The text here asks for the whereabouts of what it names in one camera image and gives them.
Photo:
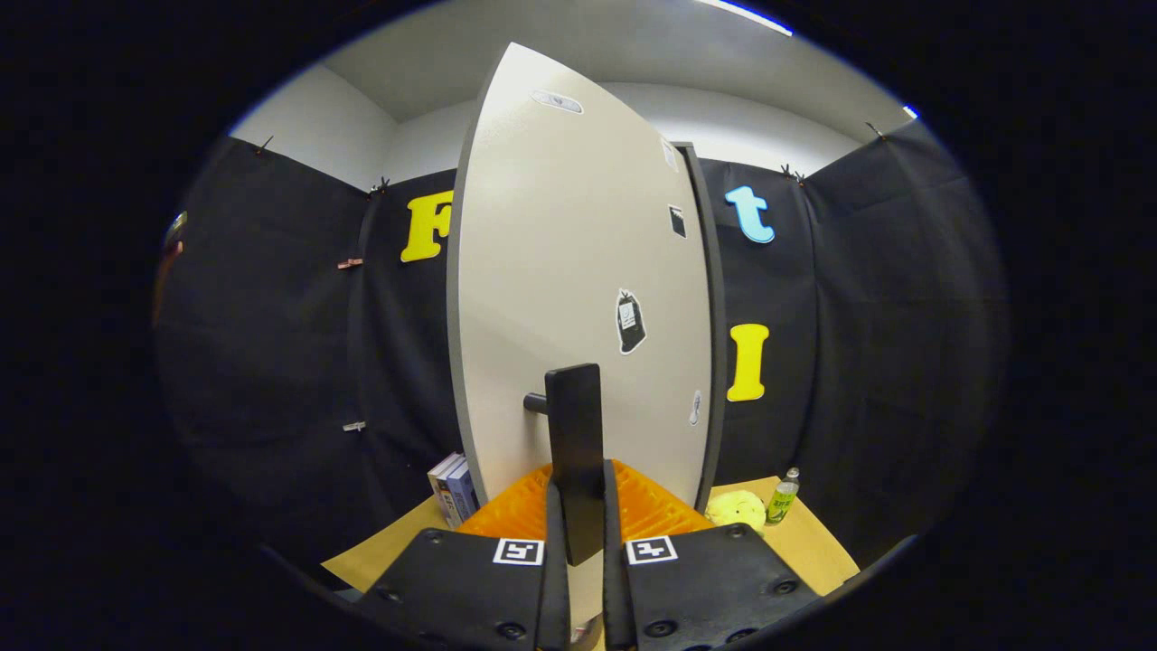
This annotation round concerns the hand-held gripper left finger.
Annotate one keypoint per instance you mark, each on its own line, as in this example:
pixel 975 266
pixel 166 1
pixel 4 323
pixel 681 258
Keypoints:
pixel 470 579

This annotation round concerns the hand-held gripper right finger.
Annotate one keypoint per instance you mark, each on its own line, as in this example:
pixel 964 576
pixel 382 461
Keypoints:
pixel 705 579

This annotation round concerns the yellow plush toy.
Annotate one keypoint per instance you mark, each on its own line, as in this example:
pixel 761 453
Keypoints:
pixel 736 511

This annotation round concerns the white book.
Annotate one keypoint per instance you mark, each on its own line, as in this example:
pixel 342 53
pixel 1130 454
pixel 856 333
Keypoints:
pixel 441 484

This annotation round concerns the green label drink bottle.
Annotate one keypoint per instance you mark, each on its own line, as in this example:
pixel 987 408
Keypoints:
pixel 782 502

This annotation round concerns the black backdrop cloth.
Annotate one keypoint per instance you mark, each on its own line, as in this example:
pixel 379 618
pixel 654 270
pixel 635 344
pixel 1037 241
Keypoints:
pixel 271 362

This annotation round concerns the black clip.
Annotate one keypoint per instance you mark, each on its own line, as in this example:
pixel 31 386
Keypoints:
pixel 380 187
pixel 263 145
pixel 873 131
pixel 794 172

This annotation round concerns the long ceiling light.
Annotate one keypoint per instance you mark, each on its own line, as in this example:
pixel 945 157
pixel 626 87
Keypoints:
pixel 746 15

